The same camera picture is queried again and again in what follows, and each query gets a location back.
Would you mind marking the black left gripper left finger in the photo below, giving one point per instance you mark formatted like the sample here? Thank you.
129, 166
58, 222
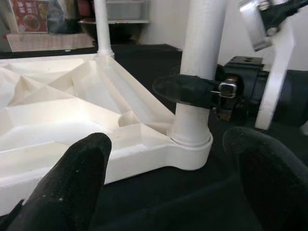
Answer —
67, 187

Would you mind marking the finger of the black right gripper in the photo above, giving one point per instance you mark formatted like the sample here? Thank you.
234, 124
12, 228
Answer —
185, 90

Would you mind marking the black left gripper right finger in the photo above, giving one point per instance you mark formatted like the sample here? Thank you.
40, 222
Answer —
276, 187

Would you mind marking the white plastic table leg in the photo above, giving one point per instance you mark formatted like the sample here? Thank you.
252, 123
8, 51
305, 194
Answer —
204, 36
102, 24

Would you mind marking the white plastic children table top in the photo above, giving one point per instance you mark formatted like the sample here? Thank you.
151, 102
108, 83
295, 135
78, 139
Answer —
72, 120

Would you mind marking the black round basin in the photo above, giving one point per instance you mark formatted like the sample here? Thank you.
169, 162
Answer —
120, 31

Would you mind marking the clear plastic storage box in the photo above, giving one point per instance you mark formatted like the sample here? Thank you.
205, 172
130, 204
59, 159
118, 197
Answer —
130, 10

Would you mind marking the pink plastic container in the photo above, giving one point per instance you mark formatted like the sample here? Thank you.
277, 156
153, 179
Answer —
85, 6

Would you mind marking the black bag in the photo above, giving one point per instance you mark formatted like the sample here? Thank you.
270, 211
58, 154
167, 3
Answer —
62, 19

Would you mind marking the white patterned cloth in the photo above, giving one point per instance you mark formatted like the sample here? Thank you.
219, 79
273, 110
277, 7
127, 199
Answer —
48, 42

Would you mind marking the box with orange lid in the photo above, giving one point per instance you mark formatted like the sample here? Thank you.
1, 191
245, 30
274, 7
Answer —
30, 16

